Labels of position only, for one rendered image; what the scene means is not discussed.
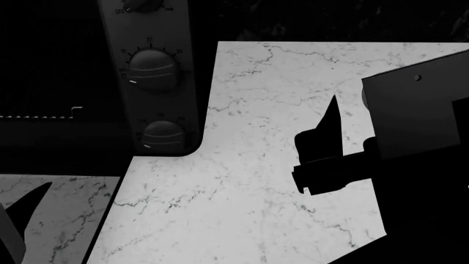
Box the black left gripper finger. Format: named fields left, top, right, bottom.
left=6, top=180, right=53, bottom=236
left=0, top=202, right=26, bottom=264

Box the black toaster oven door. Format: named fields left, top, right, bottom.
left=0, top=122, right=135, bottom=176

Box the metal wire oven rack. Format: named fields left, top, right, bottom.
left=0, top=106, right=84, bottom=120

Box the black knob with OFF mark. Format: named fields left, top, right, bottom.
left=122, top=0, right=164, bottom=13

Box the large black timer knob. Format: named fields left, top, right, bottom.
left=125, top=48, right=182, bottom=96

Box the small black oven knob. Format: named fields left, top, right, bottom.
left=140, top=120, right=188, bottom=153

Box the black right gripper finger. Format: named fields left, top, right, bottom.
left=294, top=94, right=344, bottom=166

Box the black toaster oven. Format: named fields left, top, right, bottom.
left=0, top=0, right=207, bottom=177

